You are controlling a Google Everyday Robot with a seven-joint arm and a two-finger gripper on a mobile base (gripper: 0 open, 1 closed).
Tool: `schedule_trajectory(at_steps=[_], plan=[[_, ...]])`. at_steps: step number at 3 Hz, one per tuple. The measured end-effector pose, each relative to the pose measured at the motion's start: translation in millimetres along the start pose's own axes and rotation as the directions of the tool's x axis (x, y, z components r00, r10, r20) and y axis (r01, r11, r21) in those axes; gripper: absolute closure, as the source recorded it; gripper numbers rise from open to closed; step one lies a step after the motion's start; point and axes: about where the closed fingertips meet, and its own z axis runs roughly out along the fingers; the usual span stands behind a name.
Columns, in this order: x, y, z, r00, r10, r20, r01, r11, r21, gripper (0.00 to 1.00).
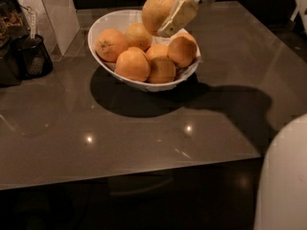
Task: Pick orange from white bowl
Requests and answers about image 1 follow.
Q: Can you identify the dark appliance at left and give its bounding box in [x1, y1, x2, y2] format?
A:
[0, 0, 27, 87]

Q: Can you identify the orange at right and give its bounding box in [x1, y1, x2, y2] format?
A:
[168, 33, 198, 68]

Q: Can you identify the orange at far left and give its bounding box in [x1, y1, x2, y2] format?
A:
[94, 29, 129, 62]

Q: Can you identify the large orange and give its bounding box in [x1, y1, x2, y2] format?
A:
[142, 0, 175, 36]

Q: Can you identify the orange at front centre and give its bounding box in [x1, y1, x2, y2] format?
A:
[147, 56, 177, 83]

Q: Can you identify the hidden middle orange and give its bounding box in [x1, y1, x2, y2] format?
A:
[146, 44, 168, 60]

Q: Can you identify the white tall panel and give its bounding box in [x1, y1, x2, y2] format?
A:
[17, 0, 80, 56]

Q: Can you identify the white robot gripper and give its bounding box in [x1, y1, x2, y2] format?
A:
[157, 0, 217, 37]

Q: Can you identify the orange at back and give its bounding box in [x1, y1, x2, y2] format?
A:
[125, 23, 153, 51]

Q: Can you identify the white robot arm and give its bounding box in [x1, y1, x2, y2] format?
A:
[158, 0, 307, 230]

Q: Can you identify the orange at front left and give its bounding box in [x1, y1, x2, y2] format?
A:
[115, 47, 151, 82]

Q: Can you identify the black mesh cup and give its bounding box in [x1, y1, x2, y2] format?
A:
[11, 34, 53, 80]

